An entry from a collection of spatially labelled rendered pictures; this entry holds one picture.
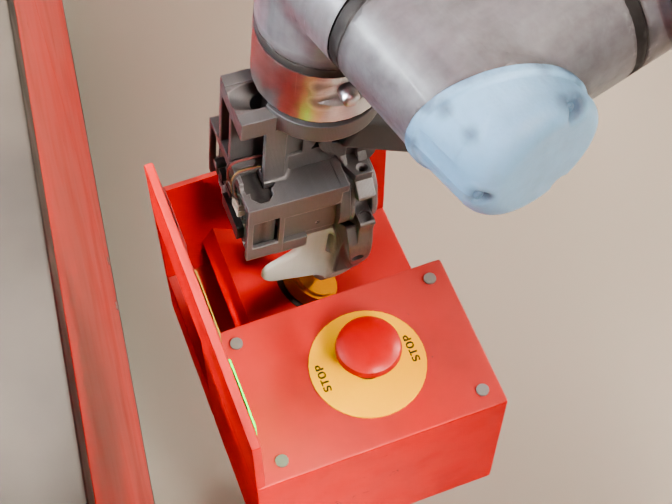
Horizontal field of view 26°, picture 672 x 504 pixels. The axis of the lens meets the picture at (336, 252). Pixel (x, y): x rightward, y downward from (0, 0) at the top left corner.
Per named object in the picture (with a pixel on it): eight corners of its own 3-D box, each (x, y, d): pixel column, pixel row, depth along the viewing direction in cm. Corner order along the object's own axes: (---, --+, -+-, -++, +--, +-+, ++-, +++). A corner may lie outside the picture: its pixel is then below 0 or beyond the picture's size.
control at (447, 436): (490, 475, 97) (520, 356, 82) (265, 558, 95) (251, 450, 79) (380, 235, 107) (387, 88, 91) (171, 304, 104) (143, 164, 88)
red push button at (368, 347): (410, 385, 88) (413, 359, 85) (348, 406, 88) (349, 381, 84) (385, 330, 90) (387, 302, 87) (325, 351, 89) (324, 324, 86)
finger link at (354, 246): (312, 231, 93) (322, 152, 86) (338, 224, 94) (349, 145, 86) (338, 291, 91) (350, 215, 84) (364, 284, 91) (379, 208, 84)
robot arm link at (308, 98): (365, -46, 78) (423, 68, 74) (357, 11, 82) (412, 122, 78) (232, -15, 76) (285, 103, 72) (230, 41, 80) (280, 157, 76)
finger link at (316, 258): (249, 289, 96) (254, 212, 88) (333, 265, 98) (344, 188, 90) (265, 328, 95) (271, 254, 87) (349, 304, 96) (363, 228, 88)
